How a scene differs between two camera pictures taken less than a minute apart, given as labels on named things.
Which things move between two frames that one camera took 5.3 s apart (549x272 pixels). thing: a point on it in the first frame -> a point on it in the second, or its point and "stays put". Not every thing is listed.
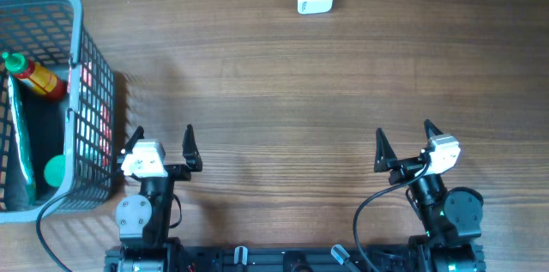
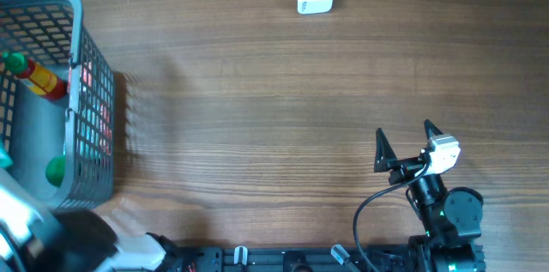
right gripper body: x=404 y=168 stays put
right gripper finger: x=384 y=152 stays put
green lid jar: x=55 y=169 stays put
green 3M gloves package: x=21 y=141 -> x=5 y=160
